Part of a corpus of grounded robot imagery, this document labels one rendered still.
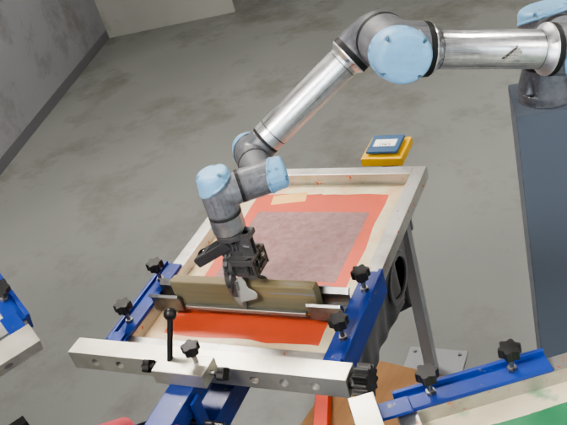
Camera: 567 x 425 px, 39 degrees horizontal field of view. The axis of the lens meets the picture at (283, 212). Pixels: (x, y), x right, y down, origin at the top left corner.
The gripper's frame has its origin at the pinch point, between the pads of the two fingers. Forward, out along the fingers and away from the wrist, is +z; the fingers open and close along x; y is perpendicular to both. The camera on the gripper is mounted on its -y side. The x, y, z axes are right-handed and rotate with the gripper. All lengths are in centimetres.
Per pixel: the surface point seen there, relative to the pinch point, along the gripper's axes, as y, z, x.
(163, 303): -22.3, 0.9, -2.7
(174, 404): 1.0, -3.3, -36.7
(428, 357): 12, 92, 76
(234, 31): -241, 101, 444
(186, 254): -26.8, 1.8, 18.1
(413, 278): 13, 55, 76
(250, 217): -18.4, 5.3, 40.5
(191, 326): -14.2, 5.3, -5.7
